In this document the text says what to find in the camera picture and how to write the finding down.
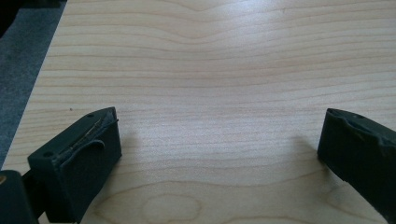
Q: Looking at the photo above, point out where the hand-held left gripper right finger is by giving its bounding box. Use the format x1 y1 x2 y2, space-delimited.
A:
317 107 396 224

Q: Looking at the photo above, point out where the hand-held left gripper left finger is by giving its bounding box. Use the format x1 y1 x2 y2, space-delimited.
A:
27 106 122 224

